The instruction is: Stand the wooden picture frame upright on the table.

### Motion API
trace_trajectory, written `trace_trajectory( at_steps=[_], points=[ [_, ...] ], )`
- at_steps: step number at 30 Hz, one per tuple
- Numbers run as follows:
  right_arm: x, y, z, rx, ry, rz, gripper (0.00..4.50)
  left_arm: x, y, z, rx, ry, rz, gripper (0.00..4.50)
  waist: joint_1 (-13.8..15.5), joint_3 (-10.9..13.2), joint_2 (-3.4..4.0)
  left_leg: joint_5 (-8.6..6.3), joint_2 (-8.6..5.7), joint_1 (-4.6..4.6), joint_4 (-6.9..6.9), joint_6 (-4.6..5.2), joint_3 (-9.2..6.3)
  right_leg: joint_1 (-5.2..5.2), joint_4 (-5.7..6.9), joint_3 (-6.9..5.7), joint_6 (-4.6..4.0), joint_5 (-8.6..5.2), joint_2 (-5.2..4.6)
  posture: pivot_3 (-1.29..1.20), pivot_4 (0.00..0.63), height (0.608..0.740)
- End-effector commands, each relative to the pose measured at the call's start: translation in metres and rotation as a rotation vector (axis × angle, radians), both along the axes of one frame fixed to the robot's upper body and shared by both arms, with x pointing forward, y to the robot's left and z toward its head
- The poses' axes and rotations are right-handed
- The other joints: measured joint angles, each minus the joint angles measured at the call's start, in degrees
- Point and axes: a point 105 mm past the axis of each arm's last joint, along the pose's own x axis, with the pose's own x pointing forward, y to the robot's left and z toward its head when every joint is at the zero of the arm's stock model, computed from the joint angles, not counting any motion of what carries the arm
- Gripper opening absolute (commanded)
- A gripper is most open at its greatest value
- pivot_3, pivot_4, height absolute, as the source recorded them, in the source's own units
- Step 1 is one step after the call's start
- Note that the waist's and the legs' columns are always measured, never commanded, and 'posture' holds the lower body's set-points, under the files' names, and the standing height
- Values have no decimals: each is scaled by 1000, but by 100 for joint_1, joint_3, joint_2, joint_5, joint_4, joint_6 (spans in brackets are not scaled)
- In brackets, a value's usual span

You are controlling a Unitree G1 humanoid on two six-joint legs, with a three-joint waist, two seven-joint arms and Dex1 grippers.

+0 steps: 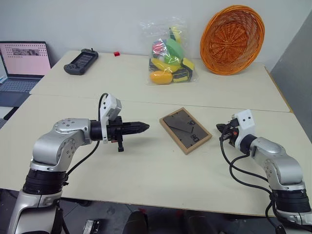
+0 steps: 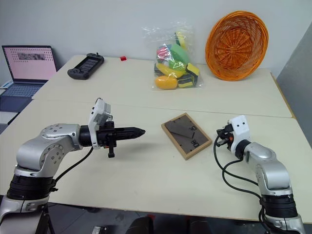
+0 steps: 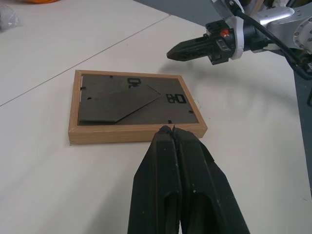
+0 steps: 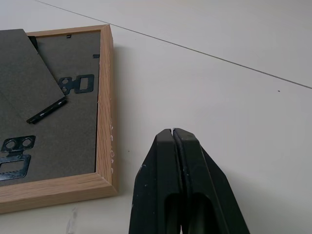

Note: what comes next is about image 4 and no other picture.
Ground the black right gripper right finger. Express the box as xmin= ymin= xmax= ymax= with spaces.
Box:
xmin=172 ymin=127 xmax=251 ymax=234

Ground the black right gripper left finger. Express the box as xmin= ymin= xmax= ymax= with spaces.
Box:
xmin=130 ymin=128 xmax=186 ymax=234

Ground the wooden picture frame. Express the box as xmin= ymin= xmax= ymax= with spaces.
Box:
xmin=0 ymin=24 xmax=119 ymax=215

